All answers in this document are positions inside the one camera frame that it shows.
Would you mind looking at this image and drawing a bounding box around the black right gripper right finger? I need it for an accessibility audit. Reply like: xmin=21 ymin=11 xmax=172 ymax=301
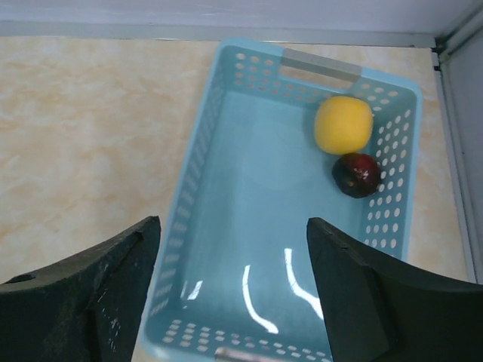
xmin=306 ymin=217 xmax=482 ymax=361

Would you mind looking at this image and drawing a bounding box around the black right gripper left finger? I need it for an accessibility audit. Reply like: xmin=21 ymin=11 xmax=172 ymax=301
xmin=1 ymin=216 xmax=161 ymax=361

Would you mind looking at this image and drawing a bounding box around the yellow toy lemon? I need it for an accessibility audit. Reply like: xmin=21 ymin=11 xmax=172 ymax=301
xmin=313 ymin=96 xmax=374 ymax=155

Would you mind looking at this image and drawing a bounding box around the small dark toy fruit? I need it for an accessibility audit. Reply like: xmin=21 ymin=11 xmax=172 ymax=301
xmin=331 ymin=152 xmax=382 ymax=198

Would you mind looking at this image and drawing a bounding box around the blue plastic basket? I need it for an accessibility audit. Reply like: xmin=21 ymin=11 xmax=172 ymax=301
xmin=141 ymin=38 xmax=423 ymax=361

